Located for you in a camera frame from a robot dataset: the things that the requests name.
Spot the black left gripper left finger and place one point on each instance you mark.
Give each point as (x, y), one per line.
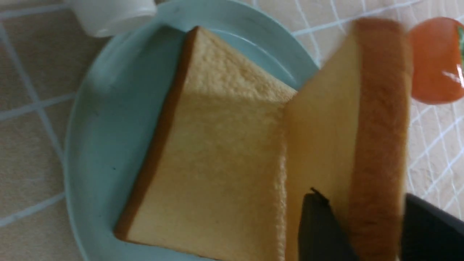
(320, 236)

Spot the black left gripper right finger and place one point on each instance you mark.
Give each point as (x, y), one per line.
(430, 234)

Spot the toast slice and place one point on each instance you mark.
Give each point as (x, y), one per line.
(346, 132)
(213, 180)

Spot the orange persimmon with green leaves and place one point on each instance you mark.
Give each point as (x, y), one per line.
(437, 45)

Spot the light green round plate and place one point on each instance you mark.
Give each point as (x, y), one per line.
(117, 107)

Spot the white two-slot toaster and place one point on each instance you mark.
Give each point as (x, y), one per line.
(105, 18)

